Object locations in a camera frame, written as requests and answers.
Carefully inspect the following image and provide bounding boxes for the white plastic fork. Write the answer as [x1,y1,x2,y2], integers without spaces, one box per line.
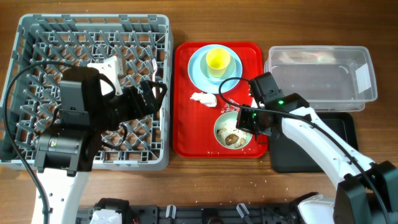
[151,58,162,130]

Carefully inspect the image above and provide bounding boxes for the white napkin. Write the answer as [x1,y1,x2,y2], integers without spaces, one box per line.
[190,93,217,108]

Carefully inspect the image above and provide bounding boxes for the green food bowl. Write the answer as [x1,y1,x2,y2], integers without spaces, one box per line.
[214,111,252,150]

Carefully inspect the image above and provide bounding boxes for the light blue plate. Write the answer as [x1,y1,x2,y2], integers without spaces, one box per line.
[188,44,243,94]

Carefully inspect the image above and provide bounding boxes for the red snack wrapper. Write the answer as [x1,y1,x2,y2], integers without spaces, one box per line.
[221,103,239,114]

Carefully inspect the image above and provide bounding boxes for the rice and mushroom leftovers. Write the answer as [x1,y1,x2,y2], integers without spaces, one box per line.
[216,119,249,149]

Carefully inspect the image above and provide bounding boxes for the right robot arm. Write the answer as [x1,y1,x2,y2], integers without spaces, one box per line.
[236,72,397,223]

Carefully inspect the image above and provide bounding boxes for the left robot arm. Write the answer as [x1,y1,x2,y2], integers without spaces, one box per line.
[32,67,167,223]

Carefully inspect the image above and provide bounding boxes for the grey plastic dishwasher rack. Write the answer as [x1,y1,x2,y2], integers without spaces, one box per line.
[1,14,174,170]

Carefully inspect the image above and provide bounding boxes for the small green saucer bowl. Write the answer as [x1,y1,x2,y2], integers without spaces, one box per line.
[200,53,236,83]

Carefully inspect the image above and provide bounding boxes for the red plastic serving tray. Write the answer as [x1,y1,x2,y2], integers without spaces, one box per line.
[172,42,268,159]

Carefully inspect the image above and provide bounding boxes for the yellow plastic cup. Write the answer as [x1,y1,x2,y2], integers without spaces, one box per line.
[206,48,231,78]

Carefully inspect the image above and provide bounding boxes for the black plastic tray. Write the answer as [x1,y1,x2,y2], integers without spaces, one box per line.
[269,112,359,173]

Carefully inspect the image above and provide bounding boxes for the clear plastic storage bin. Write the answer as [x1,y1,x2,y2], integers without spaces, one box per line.
[264,45,378,111]

